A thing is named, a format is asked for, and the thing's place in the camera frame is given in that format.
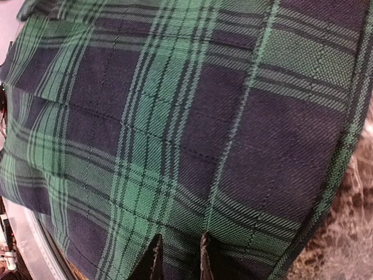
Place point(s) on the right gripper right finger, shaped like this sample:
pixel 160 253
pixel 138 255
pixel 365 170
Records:
pixel 211 263

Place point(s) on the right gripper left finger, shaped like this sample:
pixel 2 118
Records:
pixel 150 266

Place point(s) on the dark green plaid garment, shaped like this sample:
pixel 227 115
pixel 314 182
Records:
pixel 128 119

